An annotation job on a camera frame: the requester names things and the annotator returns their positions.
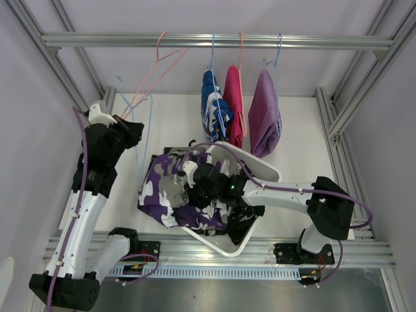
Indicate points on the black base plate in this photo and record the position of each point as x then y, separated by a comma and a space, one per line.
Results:
292, 254
148, 249

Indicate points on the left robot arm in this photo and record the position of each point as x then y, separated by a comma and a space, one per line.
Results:
72, 278

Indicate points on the aluminium frame post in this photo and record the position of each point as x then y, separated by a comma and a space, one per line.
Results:
369, 125
21, 12

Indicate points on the blue white patterned trousers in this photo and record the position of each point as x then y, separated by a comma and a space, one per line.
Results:
210, 125

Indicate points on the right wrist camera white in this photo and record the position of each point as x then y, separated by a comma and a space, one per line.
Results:
189, 168

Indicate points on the slotted cable duct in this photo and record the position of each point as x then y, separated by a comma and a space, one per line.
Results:
207, 272

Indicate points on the front aluminium rail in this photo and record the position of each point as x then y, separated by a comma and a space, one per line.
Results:
186, 250

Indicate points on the black white patterned trousers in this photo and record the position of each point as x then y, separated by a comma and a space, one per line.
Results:
240, 221

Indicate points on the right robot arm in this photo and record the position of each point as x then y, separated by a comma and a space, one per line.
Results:
328, 206

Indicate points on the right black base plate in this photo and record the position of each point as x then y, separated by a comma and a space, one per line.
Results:
292, 254

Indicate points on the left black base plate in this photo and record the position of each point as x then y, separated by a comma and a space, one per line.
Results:
148, 249

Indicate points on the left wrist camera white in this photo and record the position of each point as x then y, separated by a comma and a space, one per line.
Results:
95, 115

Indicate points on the aluminium hanging rail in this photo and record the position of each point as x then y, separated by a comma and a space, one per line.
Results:
227, 41

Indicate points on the magenta trousers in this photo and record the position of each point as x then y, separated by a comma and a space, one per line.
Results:
237, 129

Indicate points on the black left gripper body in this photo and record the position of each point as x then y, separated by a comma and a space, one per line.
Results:
123, 134

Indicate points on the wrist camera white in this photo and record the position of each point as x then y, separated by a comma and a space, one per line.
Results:
95, 115
189, 168

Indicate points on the left aluminium frame post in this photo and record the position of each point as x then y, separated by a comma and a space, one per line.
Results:
21, 12

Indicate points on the right aluminium frame post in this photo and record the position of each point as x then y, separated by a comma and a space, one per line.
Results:
369, 125

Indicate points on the purple camouflage trousers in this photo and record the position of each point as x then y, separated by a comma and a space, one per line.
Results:
164, 198

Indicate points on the white plastic basket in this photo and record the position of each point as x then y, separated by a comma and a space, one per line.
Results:
222, 244

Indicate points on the lilac purple trousers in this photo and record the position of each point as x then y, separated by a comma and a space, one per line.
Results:
264, 117

